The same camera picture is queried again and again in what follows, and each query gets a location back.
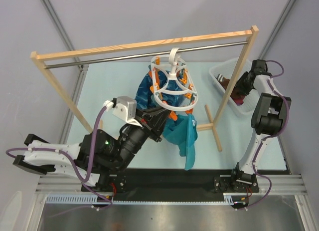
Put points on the dark blue patterned cloth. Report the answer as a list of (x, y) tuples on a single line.
[(145, 97)]

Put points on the white round clip hanger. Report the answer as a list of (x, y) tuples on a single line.
[(175, 69)]

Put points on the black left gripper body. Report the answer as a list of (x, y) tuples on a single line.
[(153, 132)]

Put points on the teal plain cloth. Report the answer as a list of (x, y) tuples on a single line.
[(183, 133)]

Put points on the wooden clothes rack frame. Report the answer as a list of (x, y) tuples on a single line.
[(219, 125)]

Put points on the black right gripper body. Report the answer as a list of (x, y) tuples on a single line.
[(245, 81)]

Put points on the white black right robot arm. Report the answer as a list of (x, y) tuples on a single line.
[(268, 121)]

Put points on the orange front hanger clip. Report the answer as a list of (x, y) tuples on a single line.
[(173, 116)]

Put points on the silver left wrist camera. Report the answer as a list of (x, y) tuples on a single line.
[(125, 109)]

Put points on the steel hanging rod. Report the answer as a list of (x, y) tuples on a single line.
[(143, 55)]

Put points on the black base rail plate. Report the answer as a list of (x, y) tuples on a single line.
[(166, 173)]

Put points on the aluminium table frame rail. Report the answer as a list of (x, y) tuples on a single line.
[(280, 184)]

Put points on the white perforated plastic basket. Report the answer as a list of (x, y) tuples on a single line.
[(244, 100)]

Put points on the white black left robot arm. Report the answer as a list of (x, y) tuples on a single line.
[(99, 154)]

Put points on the white toothed cable strip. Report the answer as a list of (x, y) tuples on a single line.
[(149, 198)]

